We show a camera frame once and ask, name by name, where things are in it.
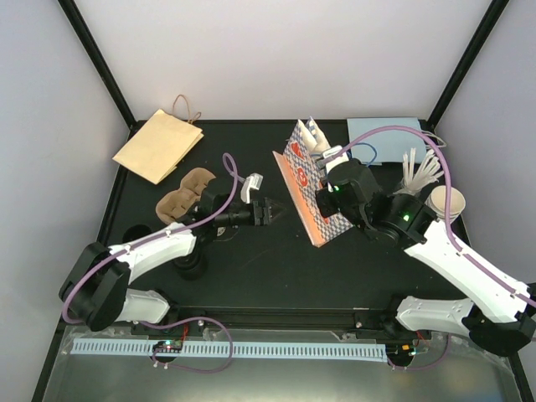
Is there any blue checkered paper bag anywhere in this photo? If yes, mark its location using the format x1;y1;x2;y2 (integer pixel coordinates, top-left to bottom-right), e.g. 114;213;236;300
273;119;352;247

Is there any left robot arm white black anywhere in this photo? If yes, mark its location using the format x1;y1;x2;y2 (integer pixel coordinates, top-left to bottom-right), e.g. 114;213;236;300
59;185;278;334

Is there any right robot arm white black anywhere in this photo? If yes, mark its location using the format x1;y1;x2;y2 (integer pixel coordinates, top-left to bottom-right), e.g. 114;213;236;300
315;157;535;357

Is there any light blue paper bag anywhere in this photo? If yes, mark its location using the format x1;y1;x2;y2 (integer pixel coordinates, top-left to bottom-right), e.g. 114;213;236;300
347;117;428;165

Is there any brown cardboard cup carrier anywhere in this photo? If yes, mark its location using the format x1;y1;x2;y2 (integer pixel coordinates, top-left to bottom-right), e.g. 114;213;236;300
156;167;215;224

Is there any stack of black lids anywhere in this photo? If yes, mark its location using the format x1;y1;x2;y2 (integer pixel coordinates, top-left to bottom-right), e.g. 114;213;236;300
173;251;207;281

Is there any stack of paper cups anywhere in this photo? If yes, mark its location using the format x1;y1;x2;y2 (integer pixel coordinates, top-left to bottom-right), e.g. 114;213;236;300
425;185;466;223

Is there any brown kraft paper bag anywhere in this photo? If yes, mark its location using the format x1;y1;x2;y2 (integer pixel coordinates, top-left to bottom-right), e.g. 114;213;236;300
112;94;204;184

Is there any small electronics board left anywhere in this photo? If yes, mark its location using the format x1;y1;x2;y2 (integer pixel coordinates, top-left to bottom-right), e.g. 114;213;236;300
152;340;183;358

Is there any small electronics board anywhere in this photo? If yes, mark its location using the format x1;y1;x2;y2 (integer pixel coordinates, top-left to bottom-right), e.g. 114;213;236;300
385;343;429;361
152;340;183;358

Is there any small electronics board right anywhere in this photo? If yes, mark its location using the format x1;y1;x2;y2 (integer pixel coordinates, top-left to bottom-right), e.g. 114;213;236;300
385;343;429;361

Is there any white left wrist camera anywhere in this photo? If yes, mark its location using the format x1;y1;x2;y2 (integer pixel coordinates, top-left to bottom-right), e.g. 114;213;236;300
240;173;263;204

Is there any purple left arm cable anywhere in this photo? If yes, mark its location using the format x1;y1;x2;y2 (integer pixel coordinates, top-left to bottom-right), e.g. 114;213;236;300
61;152;252;324

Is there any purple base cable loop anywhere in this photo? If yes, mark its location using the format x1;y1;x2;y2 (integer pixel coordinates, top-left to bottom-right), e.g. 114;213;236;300
151;316;235;374

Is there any light blue slotted cable duct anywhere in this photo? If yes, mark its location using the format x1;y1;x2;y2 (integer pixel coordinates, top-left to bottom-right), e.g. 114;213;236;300
70;338;387;363

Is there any right black frame post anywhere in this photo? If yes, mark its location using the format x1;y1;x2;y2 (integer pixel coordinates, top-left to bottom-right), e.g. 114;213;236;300
426;0;509;131

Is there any black frame post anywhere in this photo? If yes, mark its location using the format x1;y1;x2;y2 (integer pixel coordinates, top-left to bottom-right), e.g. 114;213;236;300
426;0;509;131
58;0;137;131

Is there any left black frame post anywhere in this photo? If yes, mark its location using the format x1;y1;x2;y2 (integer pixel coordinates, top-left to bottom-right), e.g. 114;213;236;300
58;0;137;131

